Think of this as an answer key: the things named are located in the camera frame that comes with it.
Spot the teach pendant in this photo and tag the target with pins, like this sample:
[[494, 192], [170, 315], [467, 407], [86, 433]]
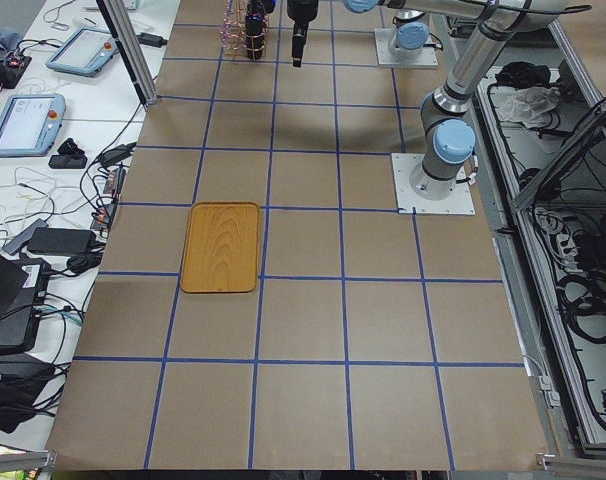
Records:
[[85, 53], [29, 124]]

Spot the wooden tray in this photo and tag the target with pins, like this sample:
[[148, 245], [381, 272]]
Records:
[[221, 248]]

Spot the teach pendant far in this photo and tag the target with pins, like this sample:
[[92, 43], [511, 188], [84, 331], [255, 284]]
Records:
[[85, 53]]

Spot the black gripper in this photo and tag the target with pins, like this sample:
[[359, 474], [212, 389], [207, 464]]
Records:
[[302, 11]]

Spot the copper wire bottle basket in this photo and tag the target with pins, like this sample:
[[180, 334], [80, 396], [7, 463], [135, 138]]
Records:
[[232, 29]]

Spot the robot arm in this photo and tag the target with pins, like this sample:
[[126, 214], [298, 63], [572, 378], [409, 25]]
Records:
[[403, 16], [450, 140]]

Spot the black laptop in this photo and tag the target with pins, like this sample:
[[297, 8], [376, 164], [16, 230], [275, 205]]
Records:
[[23, 287]]

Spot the black power brick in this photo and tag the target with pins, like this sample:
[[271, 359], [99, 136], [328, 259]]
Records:
[[60, 241]]

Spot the white crumpled cloth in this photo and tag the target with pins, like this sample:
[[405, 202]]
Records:
[[532, 107]]

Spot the aluminium frame post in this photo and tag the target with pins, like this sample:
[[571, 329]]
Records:
[[119, 24]]

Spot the teach pendant near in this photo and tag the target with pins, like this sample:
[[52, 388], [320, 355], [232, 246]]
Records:
[[29, 124]]

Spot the aluminium side frame rail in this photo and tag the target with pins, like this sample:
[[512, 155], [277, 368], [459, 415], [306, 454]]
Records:
[[554, 196]]

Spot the dark wine bottle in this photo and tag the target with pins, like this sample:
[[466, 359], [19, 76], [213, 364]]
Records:
[[298, 42], [255, 24]]

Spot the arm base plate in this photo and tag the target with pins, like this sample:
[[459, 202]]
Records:
[[417, 193], [408, 50]]

